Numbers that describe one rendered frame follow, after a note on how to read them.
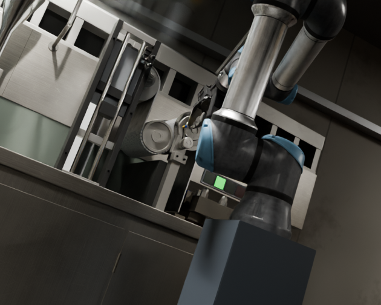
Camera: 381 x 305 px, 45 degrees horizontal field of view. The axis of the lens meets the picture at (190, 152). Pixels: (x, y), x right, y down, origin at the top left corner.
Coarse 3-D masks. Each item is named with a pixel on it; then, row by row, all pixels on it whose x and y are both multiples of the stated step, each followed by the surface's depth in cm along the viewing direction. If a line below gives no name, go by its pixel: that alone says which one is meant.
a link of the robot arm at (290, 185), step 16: (272, 144) 110; (288, 144) 109; (256, 160) 107; (272, 160) 108; (288, 160) 108; (304, 160) 112; (256, 176) 108; (272, 176) 107; (288, 176) 108; (288, 192) 107
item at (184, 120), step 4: (188, 116) 173; (184, 120) 172; (196, 120) 174; (180, 124) 171; (184, 124) 172; (180, 128) 171; (180, 132) 171; (184, 136) 172; (196, 140) 174; (196, 144) 174
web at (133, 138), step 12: (156, 72) 170; (156, 96) 169; (144, 108) 174; (96, 120) 168; (132, 120) 180; (144, 120) 167; (168, 120) 186; (96, 132) 160; (132, 132) 173; (132, 144) 173; (84, 156) 161; (132, 156) 184; (144, 156) 179; (84, 168) 155
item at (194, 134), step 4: (184, 128) 171; (188, 128) 171; (192, 128) 172; (196, 128) 173; (200, 128) 174; (184, 132) 171; (188, 132) 171; (192, 132) 172; (196, 132) 173; (188, 136) 171; (192, 136) 172; (196, 136) 172
